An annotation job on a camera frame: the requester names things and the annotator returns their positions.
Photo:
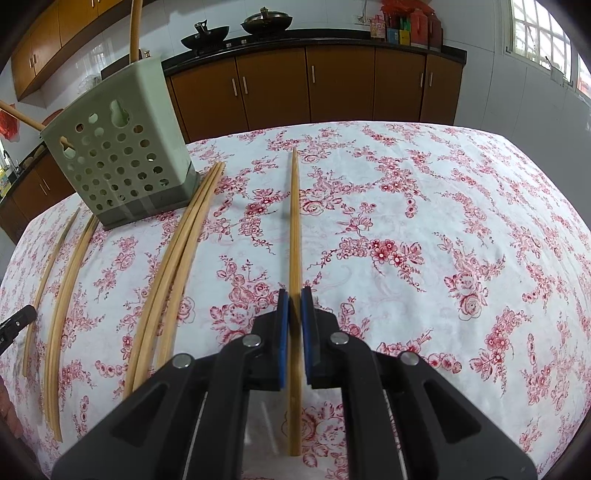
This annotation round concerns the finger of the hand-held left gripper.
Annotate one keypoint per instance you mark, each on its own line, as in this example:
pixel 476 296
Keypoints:
pixel 18 321

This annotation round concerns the brown wooden lower cabinets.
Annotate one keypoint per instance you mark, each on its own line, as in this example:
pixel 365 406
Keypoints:
pixel 341 87

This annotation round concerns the person's left hand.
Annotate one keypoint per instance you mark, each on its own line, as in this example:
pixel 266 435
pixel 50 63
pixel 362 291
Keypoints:
pixel 5 406

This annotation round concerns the white framed window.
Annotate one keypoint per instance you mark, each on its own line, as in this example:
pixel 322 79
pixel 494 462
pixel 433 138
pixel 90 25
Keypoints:
pixel 545 41

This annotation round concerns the bamboo chopstick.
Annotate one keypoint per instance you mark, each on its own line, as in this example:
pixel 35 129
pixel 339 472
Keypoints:
pixel 194 249
pixel 182 258
pixel 64 332
pixel 294 230
pixel 46 286
pixel 23 117
pixel 161 295
pixel 135 27

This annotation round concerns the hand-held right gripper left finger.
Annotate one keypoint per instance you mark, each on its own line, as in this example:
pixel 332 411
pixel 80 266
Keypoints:
pixel 282 339

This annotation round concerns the pink printed tin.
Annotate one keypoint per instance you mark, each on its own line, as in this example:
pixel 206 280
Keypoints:
pixel 377 26

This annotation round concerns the dark red jar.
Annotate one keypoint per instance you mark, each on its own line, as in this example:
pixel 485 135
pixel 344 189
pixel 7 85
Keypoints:
pixel 435 32

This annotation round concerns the red plastic bag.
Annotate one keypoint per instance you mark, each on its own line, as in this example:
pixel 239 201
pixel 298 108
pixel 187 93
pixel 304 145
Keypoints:
pixel 401 6

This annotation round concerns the red floral tablecloth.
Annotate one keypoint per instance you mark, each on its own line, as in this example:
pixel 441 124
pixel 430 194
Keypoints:
pixel 415 277

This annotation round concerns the green perforated utensil holder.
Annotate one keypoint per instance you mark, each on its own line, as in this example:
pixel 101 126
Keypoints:
pixel 129 147

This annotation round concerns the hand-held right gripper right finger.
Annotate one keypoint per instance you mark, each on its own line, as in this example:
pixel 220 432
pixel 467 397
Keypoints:
pixel 308 339

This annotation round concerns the black kitchen countertop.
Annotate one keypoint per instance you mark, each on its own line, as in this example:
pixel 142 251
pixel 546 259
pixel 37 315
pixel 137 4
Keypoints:
pixel 323 39

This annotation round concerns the red hanging decoration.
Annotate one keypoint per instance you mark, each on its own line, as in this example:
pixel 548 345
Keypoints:
pixel 7 124

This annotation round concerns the colourful small boxes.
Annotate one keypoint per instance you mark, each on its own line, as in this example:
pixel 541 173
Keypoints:
pixel 399 36

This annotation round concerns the red thermos jug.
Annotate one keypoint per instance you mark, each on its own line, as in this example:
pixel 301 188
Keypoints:
pixel 418 25

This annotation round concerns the black wok with lid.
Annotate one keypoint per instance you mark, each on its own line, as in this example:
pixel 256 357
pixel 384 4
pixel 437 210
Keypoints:
pixel 267 21

